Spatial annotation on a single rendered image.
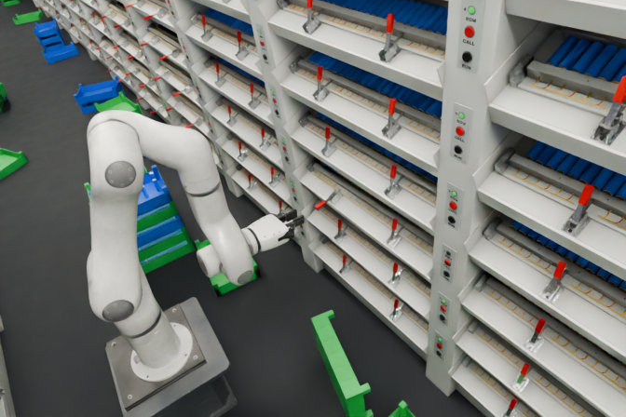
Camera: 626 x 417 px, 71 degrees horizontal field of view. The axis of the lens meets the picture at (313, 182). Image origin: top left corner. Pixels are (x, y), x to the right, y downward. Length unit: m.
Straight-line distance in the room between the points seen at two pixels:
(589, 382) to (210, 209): 0.91
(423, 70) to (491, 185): 0.26
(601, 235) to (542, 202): 0.11
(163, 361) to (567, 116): 1.22
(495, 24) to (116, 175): 0.72
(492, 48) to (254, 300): 1.45
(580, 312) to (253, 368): 1.15
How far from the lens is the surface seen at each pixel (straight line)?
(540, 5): 0.72
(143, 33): 2.66
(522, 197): 0.91
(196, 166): 1.04
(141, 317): 1.32
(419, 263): 1.27
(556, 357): 1.17
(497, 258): 1.05
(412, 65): 0.93
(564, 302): 1.01
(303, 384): 1.70
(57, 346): 2.18
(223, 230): 1.16
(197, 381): 1.47
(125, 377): 1.55
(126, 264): 1.15
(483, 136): 0.85
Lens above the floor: 1.51
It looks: 39 degrees down
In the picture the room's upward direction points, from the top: 10 degrees counter-clockwise
